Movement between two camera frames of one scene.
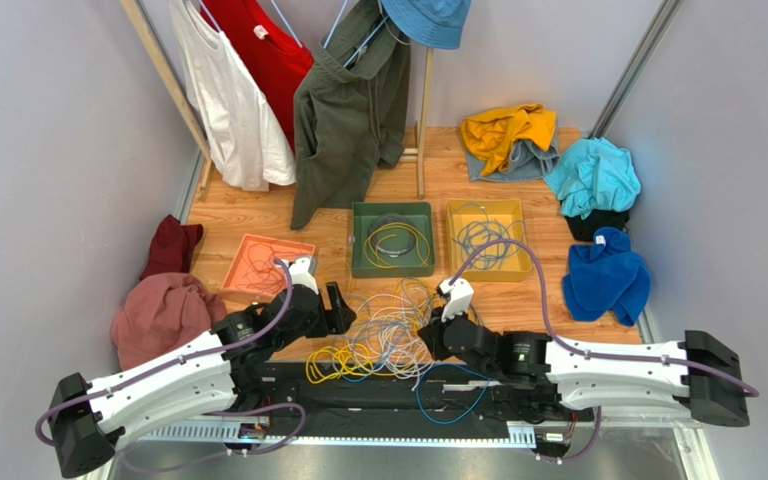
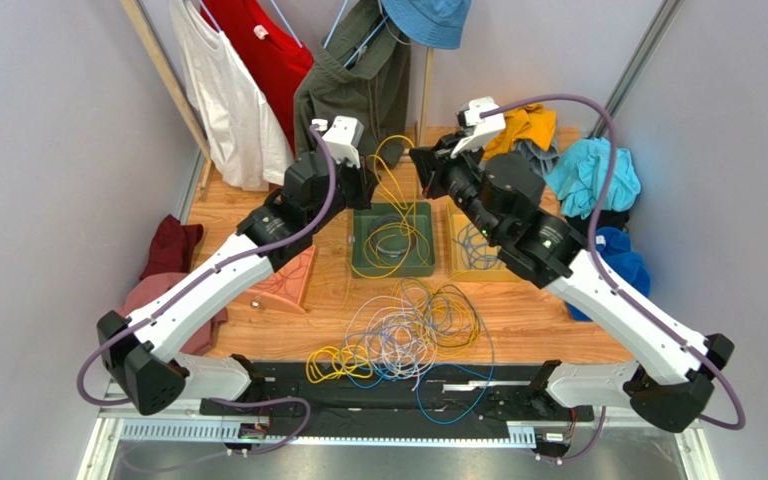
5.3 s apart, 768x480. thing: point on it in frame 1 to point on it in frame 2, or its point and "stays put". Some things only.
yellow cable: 394,245 to 399,200
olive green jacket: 350,110 stays put
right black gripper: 441,335 to 424,172
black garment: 584,229 stays put
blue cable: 444,392 stays put
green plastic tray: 392,239 stays put
